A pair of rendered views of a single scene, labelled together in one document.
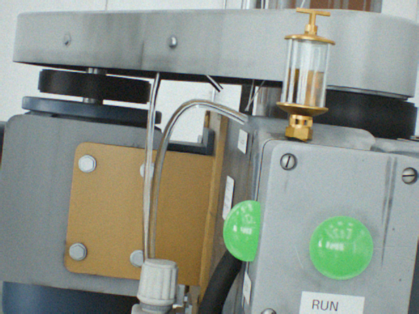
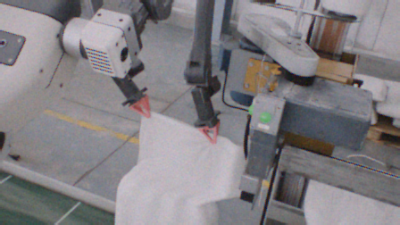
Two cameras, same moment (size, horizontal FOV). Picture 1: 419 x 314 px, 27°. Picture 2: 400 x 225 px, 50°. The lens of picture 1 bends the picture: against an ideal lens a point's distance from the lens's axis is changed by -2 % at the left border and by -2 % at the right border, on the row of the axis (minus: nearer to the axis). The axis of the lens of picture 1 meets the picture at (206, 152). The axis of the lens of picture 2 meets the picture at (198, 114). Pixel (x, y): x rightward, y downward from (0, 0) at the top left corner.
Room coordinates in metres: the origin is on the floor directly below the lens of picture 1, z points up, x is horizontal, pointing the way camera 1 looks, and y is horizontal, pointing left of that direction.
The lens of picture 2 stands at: (-0.63, -0.27, 1.77)
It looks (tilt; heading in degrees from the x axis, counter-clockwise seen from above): 26 degrees down; 21
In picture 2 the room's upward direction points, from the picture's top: 9 degrees clockwise
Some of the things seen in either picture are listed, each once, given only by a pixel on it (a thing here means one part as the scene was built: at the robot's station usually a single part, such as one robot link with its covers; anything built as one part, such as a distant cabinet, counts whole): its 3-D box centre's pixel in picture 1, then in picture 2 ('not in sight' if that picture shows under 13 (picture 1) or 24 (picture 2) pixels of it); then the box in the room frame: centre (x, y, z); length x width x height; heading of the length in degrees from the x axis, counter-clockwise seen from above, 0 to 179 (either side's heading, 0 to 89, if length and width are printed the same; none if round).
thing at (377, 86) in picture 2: not in sight; (352, 82); (3.53, -0.18, 0.44); 0.66 x 0.42 x 0.14; 90
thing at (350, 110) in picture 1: (352, 114); (299, 76); (0.61, -0.10, 1.35); 0.09 x 0.09 x 0.03
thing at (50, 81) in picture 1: (94, 88); not in sight; (0.93, 0.13, 1.35); 0.12 x 0.12 x 0.04
